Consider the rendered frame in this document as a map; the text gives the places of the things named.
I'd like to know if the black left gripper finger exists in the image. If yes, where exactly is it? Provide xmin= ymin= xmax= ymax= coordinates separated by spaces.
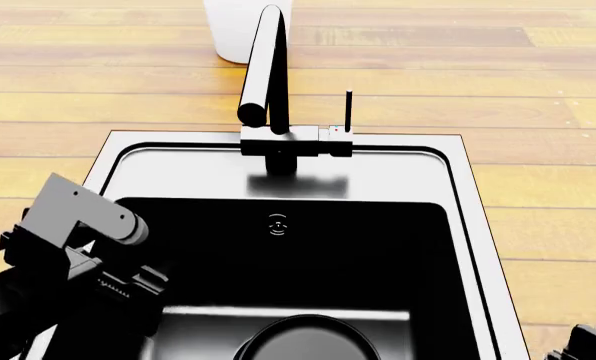
xmin=65 ymin=242 xmax=104 ymax=282
xmin=108 ymin=264 xmax=172 ymax=338

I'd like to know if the black round pan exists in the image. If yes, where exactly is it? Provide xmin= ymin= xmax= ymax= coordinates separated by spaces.
xmin=232 ymin=313 xmax=383 ymax=360

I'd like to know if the stainless steel sink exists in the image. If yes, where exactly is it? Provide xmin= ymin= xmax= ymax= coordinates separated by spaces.
xmin=25 ymin=129 xmax=532 ymax=360

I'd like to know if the black chrome faucet spout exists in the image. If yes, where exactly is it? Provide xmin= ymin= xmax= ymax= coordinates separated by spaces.
xmin=236 ymin=3 xmax=330 ymax=177

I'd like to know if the white cylindrical container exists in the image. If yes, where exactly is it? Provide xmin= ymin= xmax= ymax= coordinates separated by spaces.
xmin=202 ymin=0 xmax=296 ymax=65

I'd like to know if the grey gripper camera box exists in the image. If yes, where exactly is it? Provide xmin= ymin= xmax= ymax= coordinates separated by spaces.
xmin=20 ymin=172 xmax=151 ymax=250

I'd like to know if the black faucet lever handle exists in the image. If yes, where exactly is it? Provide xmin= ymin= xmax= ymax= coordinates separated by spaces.
xmin=327 ymin=88 xmax=356 ymax=159

